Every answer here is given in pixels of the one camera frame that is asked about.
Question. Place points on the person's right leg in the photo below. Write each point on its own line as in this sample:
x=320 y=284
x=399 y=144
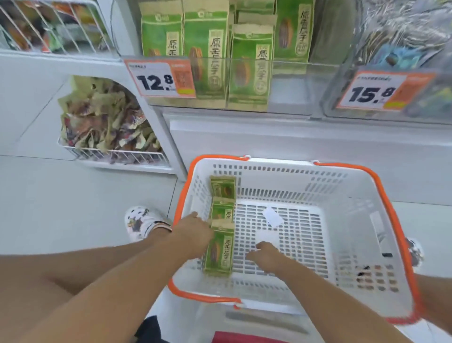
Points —
x=438 y=304

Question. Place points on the person's right hand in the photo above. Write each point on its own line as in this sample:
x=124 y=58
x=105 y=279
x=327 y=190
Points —
x=272 y=259

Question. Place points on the pile of brown snack bags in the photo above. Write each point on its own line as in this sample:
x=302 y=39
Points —
x=99 y=120

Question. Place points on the white orange shopping basket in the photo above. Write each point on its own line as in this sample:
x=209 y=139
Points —
x=300 y=176

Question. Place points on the person's right shoe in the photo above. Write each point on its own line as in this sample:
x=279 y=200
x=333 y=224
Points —
x=416 y=252

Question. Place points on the white store shelf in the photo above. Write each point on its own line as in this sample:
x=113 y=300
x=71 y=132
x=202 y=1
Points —
x=282 y=141

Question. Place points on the person's right forearm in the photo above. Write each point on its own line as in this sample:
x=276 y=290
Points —
x=335 y=307

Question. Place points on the row of green packets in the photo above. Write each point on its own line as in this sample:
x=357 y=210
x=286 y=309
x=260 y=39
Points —
x=205 y=35

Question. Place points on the person's shoe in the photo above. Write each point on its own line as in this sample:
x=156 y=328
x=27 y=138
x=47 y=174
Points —
x=137 y=222
x=416 y=252

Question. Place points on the empty clear plastic bin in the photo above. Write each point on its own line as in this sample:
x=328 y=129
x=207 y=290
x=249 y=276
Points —
x=293 y=92

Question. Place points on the person's left leg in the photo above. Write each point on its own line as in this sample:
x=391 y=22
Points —
x=35 y=282

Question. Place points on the person's left shoe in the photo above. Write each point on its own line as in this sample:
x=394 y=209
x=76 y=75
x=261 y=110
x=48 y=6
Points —
x=137 y=222

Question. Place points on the person's left hand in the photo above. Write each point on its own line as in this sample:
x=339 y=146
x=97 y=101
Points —
x=194 y=236

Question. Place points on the person's left forearm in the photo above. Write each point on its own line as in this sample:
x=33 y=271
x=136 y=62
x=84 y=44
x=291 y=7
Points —
x=106 y=300

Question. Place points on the small white card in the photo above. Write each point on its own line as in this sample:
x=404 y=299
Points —
x=272 y=217

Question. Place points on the pile of green snack bags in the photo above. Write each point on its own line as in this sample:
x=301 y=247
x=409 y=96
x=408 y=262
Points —
x=49 y=35

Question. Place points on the green snack packet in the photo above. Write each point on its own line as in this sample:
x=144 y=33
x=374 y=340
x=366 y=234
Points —
x=222 y=210
x=222 y=254
x=224 y=187

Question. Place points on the person's leg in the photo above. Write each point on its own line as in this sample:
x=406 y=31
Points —
x=438 y=304
x=35 y=282

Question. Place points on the orange white price tag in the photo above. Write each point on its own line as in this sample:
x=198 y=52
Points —
x=367 y=93
x=152 y=81

